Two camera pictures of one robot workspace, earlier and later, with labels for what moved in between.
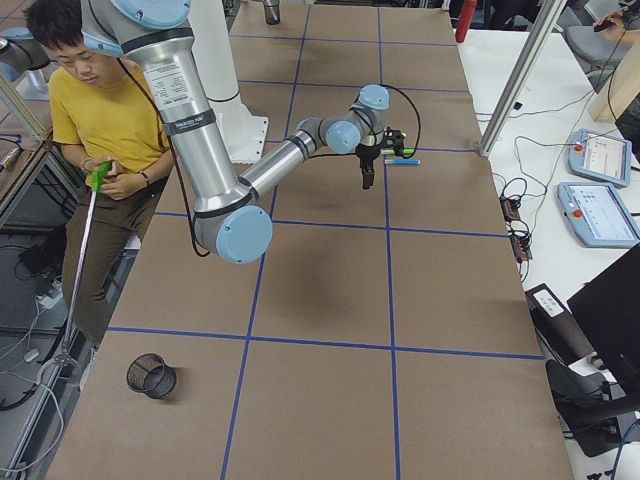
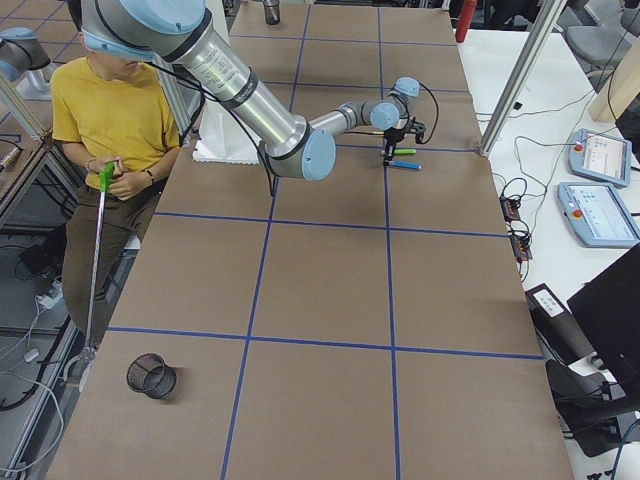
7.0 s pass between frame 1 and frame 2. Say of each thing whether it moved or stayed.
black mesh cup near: stayed
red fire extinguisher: stayed
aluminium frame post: stayed
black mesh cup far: stayed
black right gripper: moved
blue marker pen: moved
